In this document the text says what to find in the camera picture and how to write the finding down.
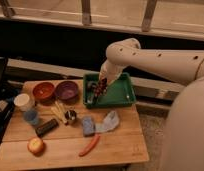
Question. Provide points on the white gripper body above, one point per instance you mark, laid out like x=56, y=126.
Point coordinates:
x=110, y=71

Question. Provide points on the dark red grape bunch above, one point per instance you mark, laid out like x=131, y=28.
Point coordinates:
x=100, y=88

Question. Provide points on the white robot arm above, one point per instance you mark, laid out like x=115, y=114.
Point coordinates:
x=183, y=140

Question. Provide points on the black metal tool in tray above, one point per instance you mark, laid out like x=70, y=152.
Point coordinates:
x=92, y=89

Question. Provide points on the green plastic tray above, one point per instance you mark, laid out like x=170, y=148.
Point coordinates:
x=119, y=94

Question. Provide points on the purple bowl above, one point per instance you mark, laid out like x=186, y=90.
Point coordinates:
x=66, y=90

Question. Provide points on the light blue crumpled cloth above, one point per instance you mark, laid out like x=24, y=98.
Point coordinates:
x=109, y=123

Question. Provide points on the small metal cup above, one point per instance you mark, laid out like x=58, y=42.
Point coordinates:
x=71, y=116

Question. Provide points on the blue sponge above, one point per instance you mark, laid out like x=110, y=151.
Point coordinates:
x=88, y=126

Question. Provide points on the red bowl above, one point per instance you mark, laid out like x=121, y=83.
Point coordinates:
x=43, y=91

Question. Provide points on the orange carrot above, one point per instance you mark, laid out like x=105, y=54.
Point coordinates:
x=90, y=146

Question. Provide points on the wooden board table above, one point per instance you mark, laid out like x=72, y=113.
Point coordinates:
x=123, y=145

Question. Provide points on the black rectangular block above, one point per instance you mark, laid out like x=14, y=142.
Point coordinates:
x=46, y=127

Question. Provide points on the blue plastic cup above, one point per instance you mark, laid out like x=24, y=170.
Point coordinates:
x=31, y=116

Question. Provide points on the white cup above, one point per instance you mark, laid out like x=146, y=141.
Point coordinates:
x=24, y=101

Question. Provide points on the red yellow apple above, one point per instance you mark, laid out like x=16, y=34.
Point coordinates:
x=35, y=145

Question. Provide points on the black equipment at left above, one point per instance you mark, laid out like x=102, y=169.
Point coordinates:
x=6, y=105

